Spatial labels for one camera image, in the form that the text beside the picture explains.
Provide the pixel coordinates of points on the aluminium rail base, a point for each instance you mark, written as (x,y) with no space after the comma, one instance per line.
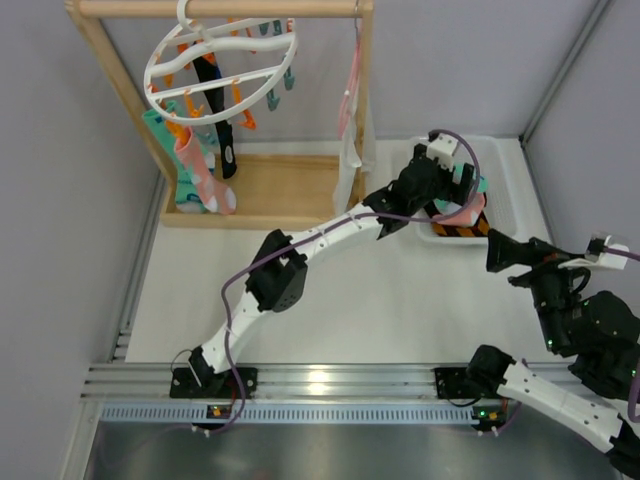
(291,395)

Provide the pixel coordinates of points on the pink sock green patch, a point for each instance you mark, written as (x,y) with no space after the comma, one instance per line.
(451,214)

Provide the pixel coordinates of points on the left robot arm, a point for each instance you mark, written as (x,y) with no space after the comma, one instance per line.
(277,276)

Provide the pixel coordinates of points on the wooden clothes rack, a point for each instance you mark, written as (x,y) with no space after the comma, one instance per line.
(274,190)

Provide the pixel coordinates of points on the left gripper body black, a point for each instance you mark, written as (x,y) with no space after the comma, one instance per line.
(460,176)

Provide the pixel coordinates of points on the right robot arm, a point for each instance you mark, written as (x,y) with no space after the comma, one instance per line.
(598,334)

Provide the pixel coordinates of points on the white plastic basket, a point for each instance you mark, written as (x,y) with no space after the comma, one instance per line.
(497,185)

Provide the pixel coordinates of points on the mint green sock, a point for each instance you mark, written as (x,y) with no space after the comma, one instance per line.
(186,195)
(462,184)

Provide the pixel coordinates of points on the argyle black orange sock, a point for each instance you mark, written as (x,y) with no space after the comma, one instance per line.
(478,230)

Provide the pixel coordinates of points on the white round clip hanger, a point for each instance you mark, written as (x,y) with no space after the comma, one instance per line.
(184,82)

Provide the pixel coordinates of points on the white cloth on hanger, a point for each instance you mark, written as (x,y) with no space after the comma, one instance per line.
(350,162)

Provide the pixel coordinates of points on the pink wire hanger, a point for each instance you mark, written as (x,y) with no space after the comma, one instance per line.
(352,85)

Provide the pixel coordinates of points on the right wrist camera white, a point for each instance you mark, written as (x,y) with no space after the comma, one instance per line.
(605,253)

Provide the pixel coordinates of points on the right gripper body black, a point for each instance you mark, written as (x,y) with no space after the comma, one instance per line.
(531,265)

